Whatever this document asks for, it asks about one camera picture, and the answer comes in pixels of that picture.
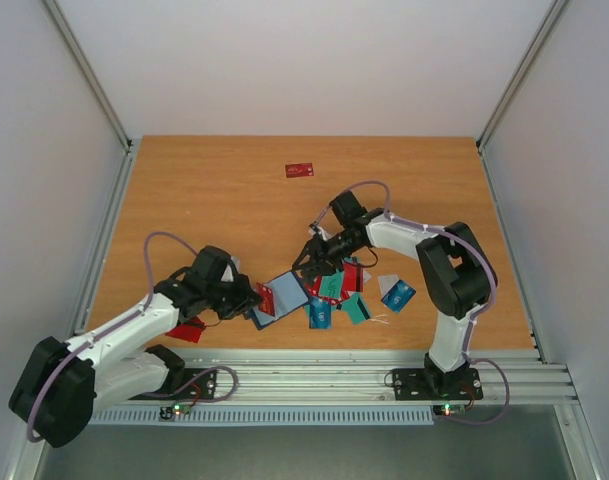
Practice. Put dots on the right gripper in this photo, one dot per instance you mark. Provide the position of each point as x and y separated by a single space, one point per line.
317 251

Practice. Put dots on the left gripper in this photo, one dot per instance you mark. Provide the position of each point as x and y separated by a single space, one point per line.
246 294

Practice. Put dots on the dark blue card holder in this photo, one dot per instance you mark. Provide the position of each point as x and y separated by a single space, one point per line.
290 294

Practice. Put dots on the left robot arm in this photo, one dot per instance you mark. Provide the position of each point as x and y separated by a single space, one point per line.
65 382

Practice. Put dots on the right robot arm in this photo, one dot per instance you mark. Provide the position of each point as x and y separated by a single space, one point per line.
458 276

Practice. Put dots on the teal card pile left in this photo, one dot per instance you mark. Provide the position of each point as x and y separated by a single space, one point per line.
331 286

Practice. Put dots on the red card pile centre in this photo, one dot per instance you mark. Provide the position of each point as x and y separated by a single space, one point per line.
353 279

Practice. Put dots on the blue VIP card pile bottom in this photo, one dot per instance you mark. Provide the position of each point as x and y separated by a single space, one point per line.
319 314

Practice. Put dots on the teal card black stripe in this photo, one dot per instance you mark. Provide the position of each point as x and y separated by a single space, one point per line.
356 309

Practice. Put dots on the white card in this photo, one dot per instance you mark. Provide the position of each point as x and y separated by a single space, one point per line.
386 283

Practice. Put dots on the lone red card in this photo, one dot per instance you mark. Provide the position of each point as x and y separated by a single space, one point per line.
299 170

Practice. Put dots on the blue VIP card right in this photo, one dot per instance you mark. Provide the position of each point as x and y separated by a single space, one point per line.
398 296

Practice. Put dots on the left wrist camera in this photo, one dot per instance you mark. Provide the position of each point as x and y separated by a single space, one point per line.
231 270

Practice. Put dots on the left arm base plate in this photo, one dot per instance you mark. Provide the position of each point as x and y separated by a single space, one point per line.
194 381

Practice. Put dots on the grey cable duct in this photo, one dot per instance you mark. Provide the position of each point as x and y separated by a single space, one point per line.
259 416

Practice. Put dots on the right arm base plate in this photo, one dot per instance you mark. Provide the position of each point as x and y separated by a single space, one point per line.
421 384

